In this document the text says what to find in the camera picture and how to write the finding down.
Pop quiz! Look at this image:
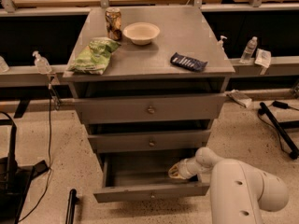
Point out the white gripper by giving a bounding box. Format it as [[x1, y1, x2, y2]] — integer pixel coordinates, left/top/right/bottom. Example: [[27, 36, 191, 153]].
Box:
[[168, 158, 202, 180]]

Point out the grey bottom drawer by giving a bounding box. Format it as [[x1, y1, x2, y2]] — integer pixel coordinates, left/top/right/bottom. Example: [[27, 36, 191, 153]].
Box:
[[94, 149, 209, 203]]

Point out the grey drawer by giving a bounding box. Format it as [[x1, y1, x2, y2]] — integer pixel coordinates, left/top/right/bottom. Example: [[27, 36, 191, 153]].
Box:
[[88, 130, 210, 153], [94, 149, 209, 203], [75, 94, 225, 124]]

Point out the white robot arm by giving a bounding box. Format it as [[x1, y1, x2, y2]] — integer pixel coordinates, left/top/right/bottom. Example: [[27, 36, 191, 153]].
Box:
[[168, 147, 289, 224]]

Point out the grey middle drawer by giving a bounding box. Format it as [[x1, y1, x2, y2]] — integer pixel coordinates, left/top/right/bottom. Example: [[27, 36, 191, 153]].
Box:
[[88, 130, 210, 153]]

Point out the grey top drawer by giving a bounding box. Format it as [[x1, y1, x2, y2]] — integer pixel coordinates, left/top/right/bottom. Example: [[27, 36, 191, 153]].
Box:
[[75, 94, 225, 124]]

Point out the grey drawer cabinet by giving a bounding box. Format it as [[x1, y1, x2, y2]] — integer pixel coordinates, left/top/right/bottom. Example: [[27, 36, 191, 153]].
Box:
[[62, 5, 235, 173]]

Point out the black bar on floor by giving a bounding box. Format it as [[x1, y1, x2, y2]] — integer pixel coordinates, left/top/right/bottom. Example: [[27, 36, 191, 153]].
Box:
[[65, 189, 78, 224]]

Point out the dark blue snack bar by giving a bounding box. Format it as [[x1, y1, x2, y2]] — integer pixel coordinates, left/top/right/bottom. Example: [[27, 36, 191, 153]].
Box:
[[170, 52, 207, 72]]

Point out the black stand leg right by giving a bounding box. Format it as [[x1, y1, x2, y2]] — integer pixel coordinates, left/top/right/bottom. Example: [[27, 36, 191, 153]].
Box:
[[258, 102, 299, 160]]

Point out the black power adapter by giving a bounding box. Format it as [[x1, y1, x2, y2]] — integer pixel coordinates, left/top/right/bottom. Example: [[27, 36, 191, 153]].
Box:
[[272, 101, 289, 109]]

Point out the small pump bottle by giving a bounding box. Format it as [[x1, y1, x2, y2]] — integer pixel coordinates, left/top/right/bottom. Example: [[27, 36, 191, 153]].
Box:
[[218, 35, 227, 50]]

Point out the green chip bag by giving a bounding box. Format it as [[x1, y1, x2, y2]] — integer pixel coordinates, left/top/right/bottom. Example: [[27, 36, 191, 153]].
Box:
[[68, 37, 121, 75]]

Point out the white paper bowl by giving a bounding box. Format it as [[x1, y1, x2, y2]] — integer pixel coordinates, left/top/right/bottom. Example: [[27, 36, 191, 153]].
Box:
[[123, 22, 160, 46]]

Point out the white paper packet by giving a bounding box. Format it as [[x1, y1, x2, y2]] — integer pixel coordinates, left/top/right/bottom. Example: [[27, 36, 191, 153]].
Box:
[[254, 49, 271, 75]]

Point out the clear water bottle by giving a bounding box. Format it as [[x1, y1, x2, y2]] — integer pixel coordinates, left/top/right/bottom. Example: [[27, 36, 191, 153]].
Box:
[[240, 36, 258, 63]]

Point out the black stand base left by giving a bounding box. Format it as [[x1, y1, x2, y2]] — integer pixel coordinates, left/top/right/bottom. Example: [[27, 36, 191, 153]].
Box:
[[0, 111, 50, 224]]

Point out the brown drink can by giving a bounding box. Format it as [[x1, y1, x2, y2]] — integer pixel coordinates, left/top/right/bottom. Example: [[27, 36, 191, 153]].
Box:
[[105, 7, 122, 40]]

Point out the left hand sanitizer bottle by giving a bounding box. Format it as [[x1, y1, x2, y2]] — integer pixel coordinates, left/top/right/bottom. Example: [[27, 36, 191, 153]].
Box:
[[33, 50, 52, 75]]

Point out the clear bottle far left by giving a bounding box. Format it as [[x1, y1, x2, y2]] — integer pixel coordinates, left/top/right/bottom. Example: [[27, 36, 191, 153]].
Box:
[[0, 56, 9, 73]]

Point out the black hanging cable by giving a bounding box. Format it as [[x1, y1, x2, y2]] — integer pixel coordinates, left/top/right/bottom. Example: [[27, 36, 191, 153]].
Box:
[[18, 75, 62, 223]]

